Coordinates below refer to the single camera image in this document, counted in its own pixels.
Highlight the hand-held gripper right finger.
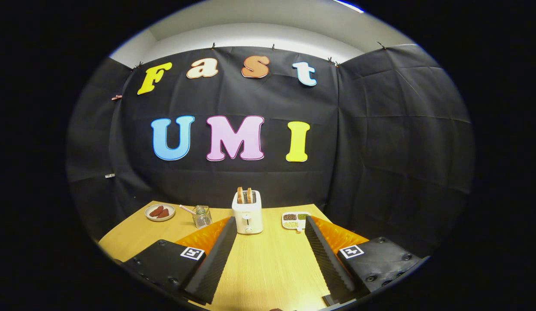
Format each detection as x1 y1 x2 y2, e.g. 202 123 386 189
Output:
304 216 423 306

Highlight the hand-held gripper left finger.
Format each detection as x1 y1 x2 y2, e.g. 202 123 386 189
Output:
121 216 237 305

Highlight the white divided dish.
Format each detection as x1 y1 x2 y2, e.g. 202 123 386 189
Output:
281 212 312 232

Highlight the wooden table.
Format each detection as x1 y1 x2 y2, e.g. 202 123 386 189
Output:
98 200 372 311

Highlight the white toaster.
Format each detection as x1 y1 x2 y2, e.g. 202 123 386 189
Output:
232 190 264 235

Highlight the white round plate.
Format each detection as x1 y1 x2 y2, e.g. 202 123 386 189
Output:
144 203 176 222

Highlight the black backdrop cloth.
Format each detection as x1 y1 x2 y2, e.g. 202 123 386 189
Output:
66 43 475 260

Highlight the wire mesh basket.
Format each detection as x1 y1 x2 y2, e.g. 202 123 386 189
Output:
192 207 213 228

